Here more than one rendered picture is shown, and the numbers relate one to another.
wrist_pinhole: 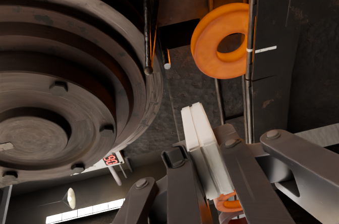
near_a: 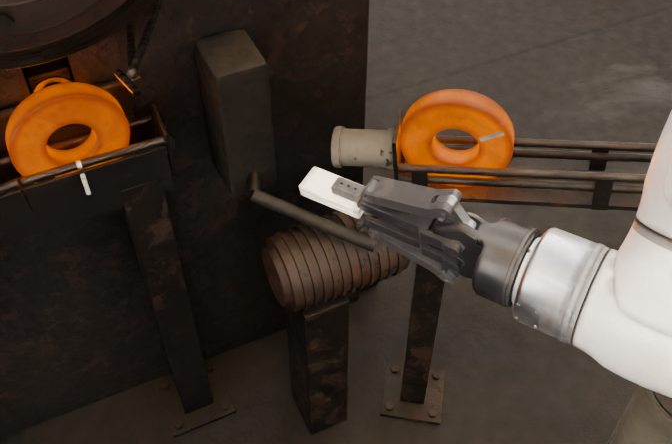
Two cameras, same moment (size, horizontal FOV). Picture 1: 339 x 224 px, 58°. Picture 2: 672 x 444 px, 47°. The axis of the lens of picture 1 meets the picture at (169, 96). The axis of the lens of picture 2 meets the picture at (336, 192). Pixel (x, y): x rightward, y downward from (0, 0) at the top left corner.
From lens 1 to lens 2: 76 cm
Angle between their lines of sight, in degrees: 77
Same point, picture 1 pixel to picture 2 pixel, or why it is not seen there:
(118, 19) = (141, 1)
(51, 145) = not seen: outside the picture
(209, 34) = (97, 108)
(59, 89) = not seen: outside the picture
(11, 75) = not seen: outside the picture
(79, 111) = not seen: outside the picture
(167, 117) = not seen: outside the picture
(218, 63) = (43, 133)
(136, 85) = (32, 36)
